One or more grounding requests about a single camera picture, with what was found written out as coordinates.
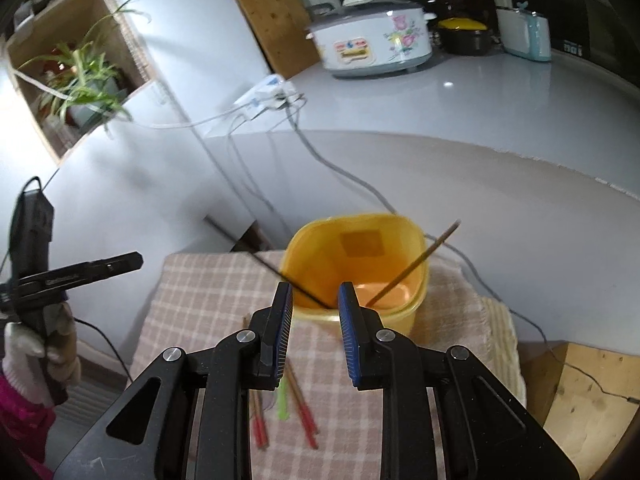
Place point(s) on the wooden shelf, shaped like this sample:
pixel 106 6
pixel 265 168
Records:
pixel 125 35

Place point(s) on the pink checked cloth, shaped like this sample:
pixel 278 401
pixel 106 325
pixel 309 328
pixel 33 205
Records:
pixel 210 300

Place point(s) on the person's left hand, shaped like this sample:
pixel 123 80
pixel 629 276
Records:
pixel 22 355

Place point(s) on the cream towel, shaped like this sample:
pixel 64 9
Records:
pixel 500 340

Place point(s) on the white and blue appliance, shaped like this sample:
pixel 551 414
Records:
pixel 525 32

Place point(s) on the floral white rice cooker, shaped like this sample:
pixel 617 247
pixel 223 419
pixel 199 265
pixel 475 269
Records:
pixel 370 40

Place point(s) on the yellow plastic cup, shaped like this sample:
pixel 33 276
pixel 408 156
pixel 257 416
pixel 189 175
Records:
pixel 320 240

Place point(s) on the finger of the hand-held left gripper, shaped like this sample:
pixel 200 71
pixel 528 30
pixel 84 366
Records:
pixel 100 267

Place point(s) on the person's left forearm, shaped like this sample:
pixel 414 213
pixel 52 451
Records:
pixel 20 425

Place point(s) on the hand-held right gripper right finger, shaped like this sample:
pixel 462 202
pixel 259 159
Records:
pixel 346 325

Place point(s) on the brown wooden chopstick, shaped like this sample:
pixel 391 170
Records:
pixel 425 255

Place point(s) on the black pot with yellow lid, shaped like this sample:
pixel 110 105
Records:
pixel 465 35

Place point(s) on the white power strip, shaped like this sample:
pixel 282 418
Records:
pixel 265 91

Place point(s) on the red-tipped wooden chopstick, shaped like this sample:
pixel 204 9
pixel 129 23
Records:
pixel 306 422
pixel 264 422

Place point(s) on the wooden box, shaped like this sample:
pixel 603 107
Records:
pixel 575 410

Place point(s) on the light green stick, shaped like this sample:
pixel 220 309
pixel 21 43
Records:
pixel 284 402

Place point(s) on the dark chopstick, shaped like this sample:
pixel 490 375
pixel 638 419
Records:
pixel 250 255

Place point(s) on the wooden board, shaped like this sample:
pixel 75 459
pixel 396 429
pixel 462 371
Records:
pixel 272 15

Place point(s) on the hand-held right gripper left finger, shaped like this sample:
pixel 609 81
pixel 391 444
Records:
pixel 284 320

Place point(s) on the green spider plant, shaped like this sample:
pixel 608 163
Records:
pixel 82 77

